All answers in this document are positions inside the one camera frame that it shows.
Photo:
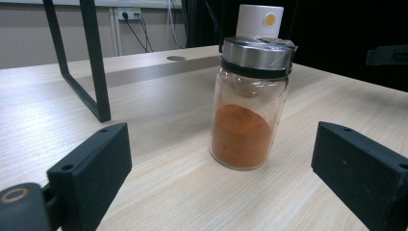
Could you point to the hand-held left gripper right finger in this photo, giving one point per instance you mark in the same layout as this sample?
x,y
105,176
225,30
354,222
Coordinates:
x,y
362,170

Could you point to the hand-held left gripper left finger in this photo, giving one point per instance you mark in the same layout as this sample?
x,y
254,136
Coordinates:
x,y
93,173

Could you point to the white cup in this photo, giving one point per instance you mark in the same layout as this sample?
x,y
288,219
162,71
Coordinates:
x,y
253,22

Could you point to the white wall socket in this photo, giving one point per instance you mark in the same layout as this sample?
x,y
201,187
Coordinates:
x,y
129,13

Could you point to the glass jar of orange powder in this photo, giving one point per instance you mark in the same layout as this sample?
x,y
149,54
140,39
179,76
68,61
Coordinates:
x,y
240,138

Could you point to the black metal shelf rack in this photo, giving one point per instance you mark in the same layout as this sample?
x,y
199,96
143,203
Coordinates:
x,y
96,64

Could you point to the black curtain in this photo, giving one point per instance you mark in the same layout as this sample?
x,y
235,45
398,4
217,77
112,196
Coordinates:
x,y
336,29

